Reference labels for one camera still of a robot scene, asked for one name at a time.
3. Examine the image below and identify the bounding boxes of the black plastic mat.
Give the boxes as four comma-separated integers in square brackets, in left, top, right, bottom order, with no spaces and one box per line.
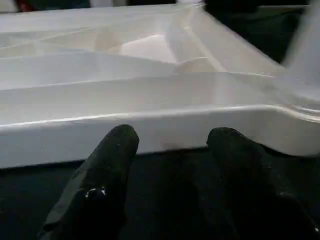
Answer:
[0,0,320,240]

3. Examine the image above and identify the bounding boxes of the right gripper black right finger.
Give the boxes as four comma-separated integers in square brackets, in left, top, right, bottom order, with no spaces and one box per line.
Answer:
[206,127,320,240]

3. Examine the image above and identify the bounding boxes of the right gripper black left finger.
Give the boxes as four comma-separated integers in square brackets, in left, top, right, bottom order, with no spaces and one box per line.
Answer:
[37,124,141,240]

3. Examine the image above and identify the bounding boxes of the white plastic table top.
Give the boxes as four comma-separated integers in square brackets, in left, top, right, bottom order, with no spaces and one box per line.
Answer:
[0,4,320,170]

